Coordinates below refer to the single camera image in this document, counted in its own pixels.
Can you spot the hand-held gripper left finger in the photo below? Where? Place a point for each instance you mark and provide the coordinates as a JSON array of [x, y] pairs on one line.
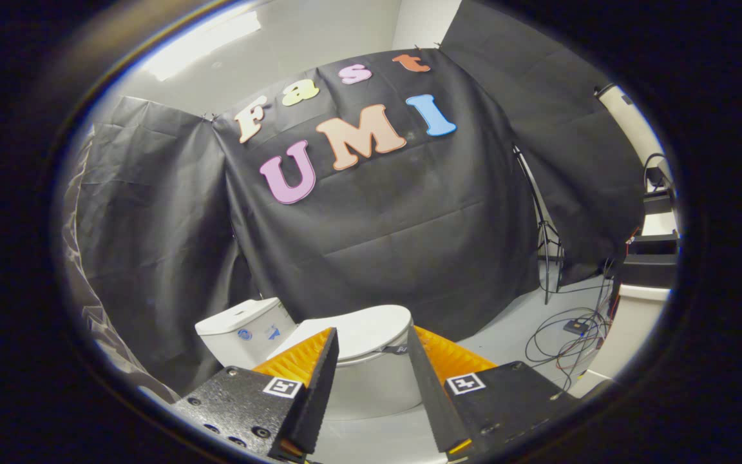
[[319, 386]]

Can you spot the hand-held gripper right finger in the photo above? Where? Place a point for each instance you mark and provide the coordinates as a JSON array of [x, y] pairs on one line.
[[429, 393]]

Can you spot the white toilet bowl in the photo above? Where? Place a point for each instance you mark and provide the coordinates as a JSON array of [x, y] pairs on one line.
[[371, 390]]

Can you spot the white toilet tank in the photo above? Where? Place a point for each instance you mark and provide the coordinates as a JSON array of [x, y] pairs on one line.
[[242, 332]]

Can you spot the black backdrop cloth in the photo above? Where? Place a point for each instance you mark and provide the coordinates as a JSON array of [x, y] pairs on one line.
[[377, 245]]

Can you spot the small black floor box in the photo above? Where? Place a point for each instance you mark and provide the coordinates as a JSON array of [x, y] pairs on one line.
[[576, 327]]

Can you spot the black tripod stand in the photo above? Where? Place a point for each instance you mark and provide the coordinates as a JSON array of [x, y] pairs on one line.
[[543, 225]]

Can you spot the white cabinet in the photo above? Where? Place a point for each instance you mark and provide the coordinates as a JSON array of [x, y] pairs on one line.
[[628, 328]]

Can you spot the clear plastic sheet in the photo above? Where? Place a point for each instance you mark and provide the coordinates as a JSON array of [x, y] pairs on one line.
[[97, 322]]

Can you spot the black equipment box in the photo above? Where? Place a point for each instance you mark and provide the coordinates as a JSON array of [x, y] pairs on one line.
[[649, 269]]

